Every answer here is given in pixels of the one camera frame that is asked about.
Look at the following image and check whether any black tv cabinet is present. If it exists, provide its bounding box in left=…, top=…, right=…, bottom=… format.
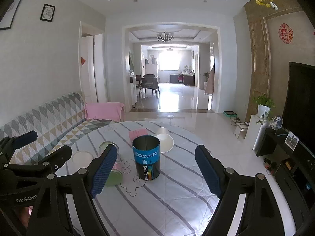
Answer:
left=256, top=128, right=314, bottom=229

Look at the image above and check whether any white side cabinet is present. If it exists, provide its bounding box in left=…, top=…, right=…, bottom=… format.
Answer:
left=245, top=114, right=270, bottom=151

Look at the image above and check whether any black television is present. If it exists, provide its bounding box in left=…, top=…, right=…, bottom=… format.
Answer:
left=283, top=62, right=315, bottom=152

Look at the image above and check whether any photo frame on cabinet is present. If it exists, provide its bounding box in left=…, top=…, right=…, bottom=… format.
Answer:
left=284, top=131, right=299, bottom=151

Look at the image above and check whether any white interior door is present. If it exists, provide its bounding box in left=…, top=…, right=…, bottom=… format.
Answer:
left=79, top=21, right=108, bottom=103

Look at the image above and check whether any pink pillow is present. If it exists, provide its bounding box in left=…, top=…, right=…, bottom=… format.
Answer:
left=85, top=102, right=125, bottom=122

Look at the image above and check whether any small framed wall picture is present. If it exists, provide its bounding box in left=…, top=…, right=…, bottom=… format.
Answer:
left=40, top=4, right=56, bottom=22

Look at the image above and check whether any pink paper cup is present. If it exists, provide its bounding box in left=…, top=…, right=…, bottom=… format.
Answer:
left=129, top=127, right=148, bottom=143

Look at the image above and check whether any large framed wall picture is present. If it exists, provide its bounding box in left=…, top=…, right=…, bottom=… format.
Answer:
left=0, top=0, right=21, bottom=30

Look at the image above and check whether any potted green plant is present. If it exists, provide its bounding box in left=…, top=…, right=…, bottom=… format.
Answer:
left=254, top=94, right=275, bottom=125

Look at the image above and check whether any glass globe ornament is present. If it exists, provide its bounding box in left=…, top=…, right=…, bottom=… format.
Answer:
left=270, top=115, right=283, bottom=131

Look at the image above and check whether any dark dining chair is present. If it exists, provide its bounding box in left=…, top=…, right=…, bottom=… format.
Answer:
left=140, top=74, right=160, bottom=97

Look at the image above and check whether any red round wall decoration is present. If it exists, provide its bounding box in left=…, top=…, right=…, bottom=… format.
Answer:
left=278, top=23, right=293, bottom=44

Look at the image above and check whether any triangle patterned sofa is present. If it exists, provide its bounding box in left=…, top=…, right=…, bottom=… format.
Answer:
left=1, top=92, right=112, bottom=165

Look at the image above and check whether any small white paper cup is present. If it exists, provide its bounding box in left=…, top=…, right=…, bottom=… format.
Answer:
left=72, top=151, right=94, bottom=172

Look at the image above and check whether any green floor tray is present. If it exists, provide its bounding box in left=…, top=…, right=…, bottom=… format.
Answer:
left=223, top=111, right=237, bottom=118

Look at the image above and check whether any green pink labelled can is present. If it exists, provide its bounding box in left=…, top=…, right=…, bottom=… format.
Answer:
left=99, top=141, right=123, bottom=187

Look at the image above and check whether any blue Cooltime metal cup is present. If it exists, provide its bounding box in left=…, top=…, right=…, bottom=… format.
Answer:
left=132, top=135, right=160, bottom=181

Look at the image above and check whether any black chandelier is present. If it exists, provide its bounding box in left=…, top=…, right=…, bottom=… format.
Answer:
left=157, top=29, right=174, bottom=42

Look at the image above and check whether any person's left hand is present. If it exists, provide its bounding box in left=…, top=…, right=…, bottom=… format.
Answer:
left=18, top=206, right=33, bottom=228

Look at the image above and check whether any large white paper cup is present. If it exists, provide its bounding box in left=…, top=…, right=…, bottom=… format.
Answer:
left=155, top=127, right=174, bottom=153

